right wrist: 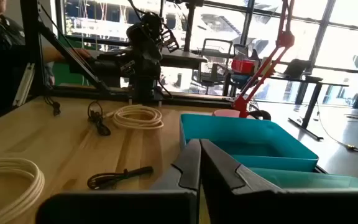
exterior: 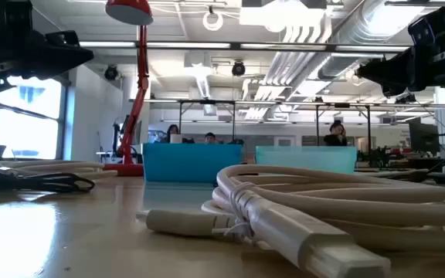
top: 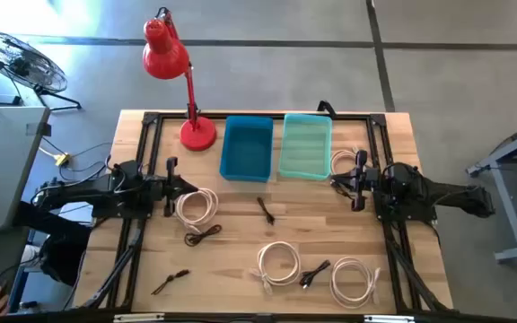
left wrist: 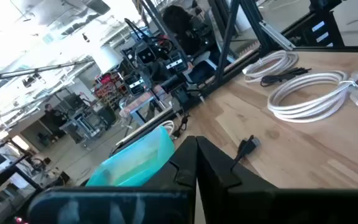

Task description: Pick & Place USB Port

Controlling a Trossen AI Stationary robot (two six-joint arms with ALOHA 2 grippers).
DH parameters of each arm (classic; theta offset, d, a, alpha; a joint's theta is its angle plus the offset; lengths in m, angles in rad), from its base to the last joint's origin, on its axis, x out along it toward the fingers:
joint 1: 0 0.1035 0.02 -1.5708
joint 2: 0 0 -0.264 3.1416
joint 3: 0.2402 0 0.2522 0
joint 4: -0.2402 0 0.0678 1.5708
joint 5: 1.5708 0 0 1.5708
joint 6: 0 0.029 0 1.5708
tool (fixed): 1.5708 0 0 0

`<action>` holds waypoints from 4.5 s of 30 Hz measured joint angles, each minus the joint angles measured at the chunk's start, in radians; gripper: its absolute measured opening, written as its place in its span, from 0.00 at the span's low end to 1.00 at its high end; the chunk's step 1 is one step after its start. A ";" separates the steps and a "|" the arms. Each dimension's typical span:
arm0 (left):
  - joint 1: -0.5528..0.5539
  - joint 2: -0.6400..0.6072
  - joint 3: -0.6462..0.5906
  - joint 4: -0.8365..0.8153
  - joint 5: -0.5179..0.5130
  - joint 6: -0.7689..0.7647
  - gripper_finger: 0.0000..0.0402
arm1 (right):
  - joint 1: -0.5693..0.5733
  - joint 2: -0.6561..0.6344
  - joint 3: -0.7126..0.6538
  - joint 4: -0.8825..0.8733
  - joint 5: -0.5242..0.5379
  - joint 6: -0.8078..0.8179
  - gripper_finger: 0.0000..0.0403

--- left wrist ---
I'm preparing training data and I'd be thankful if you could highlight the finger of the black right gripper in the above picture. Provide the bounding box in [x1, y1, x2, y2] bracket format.
[155, 64, 167, 81]
[147, 68, 158, 85]

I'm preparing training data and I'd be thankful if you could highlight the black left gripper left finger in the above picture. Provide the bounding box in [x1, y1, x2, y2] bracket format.
[28, 136, 198, 224]

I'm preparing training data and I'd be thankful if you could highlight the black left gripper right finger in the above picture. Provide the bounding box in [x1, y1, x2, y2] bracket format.
[197, 136, 358, 224]

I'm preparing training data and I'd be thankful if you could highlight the white USB cable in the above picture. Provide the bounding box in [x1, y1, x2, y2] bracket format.
[158, 119, 176, 136]
[266, 67, 358, 124]
[242, 49, 300, 84]

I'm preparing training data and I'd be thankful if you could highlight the black USB cable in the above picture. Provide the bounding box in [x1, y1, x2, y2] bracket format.
[259, 67, 313, 88]
[230, 134, 262, 172]
[172, 114, 190, 138]

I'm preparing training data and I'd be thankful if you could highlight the person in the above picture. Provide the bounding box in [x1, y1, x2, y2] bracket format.
[40, 103, 70, 138]
[162, 4, 200, 55]

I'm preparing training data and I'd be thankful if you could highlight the red parts shelf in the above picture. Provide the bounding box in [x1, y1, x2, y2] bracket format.
[94, 73, 127, 106]

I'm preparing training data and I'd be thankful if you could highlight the teal translucent plastic bin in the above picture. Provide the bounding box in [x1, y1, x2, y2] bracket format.
[85, 125, 176, 187]

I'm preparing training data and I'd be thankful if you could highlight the black cabinet with white labels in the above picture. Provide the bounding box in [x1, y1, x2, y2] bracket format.
[303, 11, 345, 47]

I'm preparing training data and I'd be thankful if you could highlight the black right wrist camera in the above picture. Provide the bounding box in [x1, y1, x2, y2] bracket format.
[136, 45, 160, 65]

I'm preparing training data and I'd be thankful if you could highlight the grey metal table frame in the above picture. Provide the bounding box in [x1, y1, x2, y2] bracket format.
[119, 90, 175, 127]

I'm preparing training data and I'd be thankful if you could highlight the silver metal bracket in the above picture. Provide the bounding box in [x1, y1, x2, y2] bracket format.
[258, 20, 296, 51]

